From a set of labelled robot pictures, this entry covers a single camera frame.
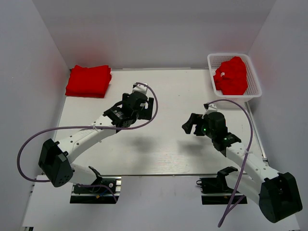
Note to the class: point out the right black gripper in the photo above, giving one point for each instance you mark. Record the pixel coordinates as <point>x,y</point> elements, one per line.
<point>195,119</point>

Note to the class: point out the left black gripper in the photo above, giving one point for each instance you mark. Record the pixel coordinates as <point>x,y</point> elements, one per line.
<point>147,113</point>

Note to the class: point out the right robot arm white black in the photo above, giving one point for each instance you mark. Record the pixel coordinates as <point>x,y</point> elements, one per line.
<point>276,193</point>

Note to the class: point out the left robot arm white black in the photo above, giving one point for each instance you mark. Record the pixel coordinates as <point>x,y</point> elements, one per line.
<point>57,157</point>

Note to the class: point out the folded red t shirt stack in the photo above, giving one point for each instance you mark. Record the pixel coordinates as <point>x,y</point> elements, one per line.
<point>90,82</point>

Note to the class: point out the white plastic basket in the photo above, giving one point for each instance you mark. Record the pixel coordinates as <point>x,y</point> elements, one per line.
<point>253,91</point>

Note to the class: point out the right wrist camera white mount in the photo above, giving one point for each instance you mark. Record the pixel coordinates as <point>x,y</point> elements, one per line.
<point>209,108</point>

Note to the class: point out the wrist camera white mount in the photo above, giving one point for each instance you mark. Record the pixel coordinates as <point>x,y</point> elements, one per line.
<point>140,87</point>
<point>209,108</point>

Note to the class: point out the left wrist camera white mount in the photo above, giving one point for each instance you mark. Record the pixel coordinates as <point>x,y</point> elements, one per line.
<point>140,87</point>

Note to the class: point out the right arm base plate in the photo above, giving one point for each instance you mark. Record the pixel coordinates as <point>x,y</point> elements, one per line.
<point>213,192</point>

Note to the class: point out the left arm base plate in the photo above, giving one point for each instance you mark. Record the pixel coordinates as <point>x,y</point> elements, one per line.
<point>97,195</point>

